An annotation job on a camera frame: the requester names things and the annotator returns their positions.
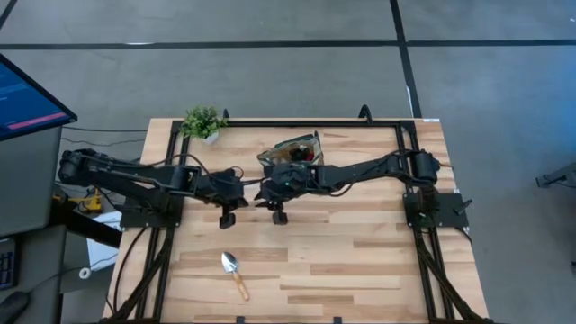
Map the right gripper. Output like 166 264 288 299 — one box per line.
254 162 316 210

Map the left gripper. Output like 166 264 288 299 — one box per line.
200 169 249 209

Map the cream green gardening bag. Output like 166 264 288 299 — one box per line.
256 130 325 167

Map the steel trowel wooden handle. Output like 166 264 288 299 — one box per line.
220 250 251 302

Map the red black garden glove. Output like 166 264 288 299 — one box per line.
290 147 316 163

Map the green plant white pot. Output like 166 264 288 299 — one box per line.
178 104 230 146

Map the white paper sheet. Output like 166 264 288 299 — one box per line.
85 211 123 271

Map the yellow plastic object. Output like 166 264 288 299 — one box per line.
52 187 103 213

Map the computer monitor blue screen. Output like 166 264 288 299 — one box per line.
0 52 78 143

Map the black keyboard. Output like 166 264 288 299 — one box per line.
0 237 19 292

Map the black computer mouse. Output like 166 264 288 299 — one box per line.
0 291 29 324

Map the grey metal stand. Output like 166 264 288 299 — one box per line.
535 161 576 189

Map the black aluminium table frame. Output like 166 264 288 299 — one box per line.
103 103 496 324

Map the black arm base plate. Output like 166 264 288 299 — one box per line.
120 193 185 229
403 192 473 229

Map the black floor cable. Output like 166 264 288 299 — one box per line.
61 125 149 134
60 137 148 148

